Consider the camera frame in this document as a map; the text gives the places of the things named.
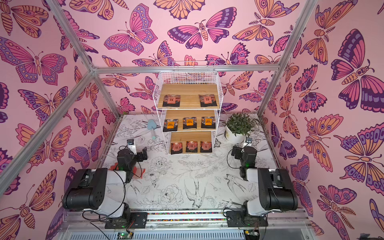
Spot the green plant in white pot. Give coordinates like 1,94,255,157
225,113,257,145

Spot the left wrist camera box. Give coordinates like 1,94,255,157
127,139,135,146

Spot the aluminium rail with coloured strip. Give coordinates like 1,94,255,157
61,209,311,232

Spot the orange tea bag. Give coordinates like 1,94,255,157
201,117,216,129
183,117,197,130
163,119,179,132

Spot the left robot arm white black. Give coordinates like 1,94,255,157
62,145,148,221

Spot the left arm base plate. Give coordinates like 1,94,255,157
105,212,148,230

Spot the white wire three-tier shelf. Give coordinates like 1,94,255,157
153,72,224,155

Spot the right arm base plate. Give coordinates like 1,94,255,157
224,211,269,228

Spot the teal and white spatula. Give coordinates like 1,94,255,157
147,119,157,140

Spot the red tea bag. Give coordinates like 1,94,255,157
171,142,183,155
199,94,218,108
163,95,181,108
186,141,198,153
200,141,213,153

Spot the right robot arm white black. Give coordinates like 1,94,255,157
230,145,299,217

